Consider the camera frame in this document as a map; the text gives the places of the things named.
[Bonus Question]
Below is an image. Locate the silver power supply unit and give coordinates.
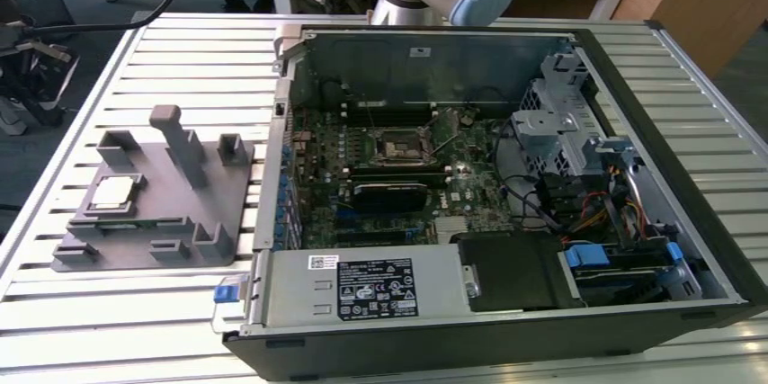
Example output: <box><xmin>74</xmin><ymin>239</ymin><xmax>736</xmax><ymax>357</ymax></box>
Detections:
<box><xmin>263</xmin><ymin>246</ymin><xmax>474</xmax><ymax>329</ymax></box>

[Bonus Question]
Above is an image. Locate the hard disk in blue carrier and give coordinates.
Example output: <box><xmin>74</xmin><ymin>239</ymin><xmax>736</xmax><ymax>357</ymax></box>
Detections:
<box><xmin>560</xmin><ymin>239</ymin><xmax>686</xmax><ymax>308</ymax></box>

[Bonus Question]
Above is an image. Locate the grey plastic parts rack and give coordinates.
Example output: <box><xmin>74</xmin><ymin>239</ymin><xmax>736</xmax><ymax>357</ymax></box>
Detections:
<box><xmin>51</xmin><ymin>104</ymin><xmax>254</xmax><ymax>273</ymax></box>

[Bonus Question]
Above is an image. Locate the wooden cabinet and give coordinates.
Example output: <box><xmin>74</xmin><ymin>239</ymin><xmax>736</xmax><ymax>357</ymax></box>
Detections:
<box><xmin>612</xmin><ymin>0</ymin><xmax>768</xmax><ymax>85</ymax></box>

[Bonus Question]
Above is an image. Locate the small silver heatsink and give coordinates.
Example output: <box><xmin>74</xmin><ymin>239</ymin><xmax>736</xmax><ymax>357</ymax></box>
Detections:
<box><xmin>435</xmin><ymin>216</ymin><xmax>474</xmax><ymax>244</ymax></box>

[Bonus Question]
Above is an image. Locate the white furniture foot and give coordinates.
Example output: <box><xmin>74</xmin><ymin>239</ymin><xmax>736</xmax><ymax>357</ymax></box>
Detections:
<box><xmin>0</xmin><ymin>104</ymin><xmax>27</xmax><ymax>137</ymax></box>

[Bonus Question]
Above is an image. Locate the silver metal drive cage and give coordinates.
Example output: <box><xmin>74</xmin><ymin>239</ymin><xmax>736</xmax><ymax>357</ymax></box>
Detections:
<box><xmin>510</xmin><ymin>53</ymin><xmax>647</xmax><ymax>187</ymax></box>

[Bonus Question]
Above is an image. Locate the green RAM stick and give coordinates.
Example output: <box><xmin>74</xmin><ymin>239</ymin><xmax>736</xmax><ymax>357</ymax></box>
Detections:
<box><xmin>95</xmin><ymin>219</ymin><xmax>187</xmax><ymax>229</ymax></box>

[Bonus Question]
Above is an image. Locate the black open PC case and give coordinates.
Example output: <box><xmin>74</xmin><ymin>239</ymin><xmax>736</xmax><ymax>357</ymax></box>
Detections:
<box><xmin>212</xmin><ymin>19</ymin><xmax>768</xmax><ymax>383</ymax></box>

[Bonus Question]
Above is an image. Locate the black graphics card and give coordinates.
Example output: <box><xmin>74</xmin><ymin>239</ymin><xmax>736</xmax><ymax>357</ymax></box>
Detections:
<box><xmin>351</xmin><ymin>182</ymin><xmax>432</xmax><ymax>215</ymax></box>

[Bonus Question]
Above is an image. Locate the green motherboard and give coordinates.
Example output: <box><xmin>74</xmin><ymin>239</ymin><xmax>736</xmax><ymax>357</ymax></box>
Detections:
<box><xmin>287</xmin><ymin>103</ymin><xmax>530</xmax><ymax>250</ymax></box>

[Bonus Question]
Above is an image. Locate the metal socket cover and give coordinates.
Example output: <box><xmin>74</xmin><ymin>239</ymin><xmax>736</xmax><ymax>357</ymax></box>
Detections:
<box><xmin>424</xmin><ymin>109</ymin><xmax>463</xmax><ymax>152</ymax></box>

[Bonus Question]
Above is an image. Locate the orange yellow wire bundle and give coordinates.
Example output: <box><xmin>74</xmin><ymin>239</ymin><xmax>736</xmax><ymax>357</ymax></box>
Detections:
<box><xmin>560</xmin><ymin>167</ymin><xmax>655</xmax><ymax>244</ymax></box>

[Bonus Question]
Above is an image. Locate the black wire mesh bin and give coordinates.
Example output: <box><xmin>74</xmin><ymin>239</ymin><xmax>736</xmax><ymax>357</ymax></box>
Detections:
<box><xmin>11</xmin><ymin>0</ymin><xmax>79</xmax><ymax>28</ymax></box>

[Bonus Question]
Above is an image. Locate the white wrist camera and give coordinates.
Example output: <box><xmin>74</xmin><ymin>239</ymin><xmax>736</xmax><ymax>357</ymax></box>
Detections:
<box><xmin>23</xmin><ymin>40</ymin><xmax>83</xmax><ymax>109</ymax></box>

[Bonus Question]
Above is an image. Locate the black RAM slot bank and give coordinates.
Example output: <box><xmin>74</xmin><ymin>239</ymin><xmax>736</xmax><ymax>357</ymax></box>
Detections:
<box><xmin>346</xmin><ymin>163</ymin><xmax>452</xmax><ymax>185</ymax></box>
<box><xmin>340</xmin><ymin>100</ymin><xmax>439</xmax><ymax>123</ymax></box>

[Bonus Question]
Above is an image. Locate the silver square CPU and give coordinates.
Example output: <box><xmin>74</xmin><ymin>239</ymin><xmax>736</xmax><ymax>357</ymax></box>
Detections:
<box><xmin>83</xmin><ymin>175</ymin><xmax>143</xmax><ymax>214</ymax></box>

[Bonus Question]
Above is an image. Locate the CPU socket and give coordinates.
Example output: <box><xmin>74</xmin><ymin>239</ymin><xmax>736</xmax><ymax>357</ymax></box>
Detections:
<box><xmin>371</xmin><ymin>127</ymin><xmax>438</xmax><ymax>167</ymax></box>

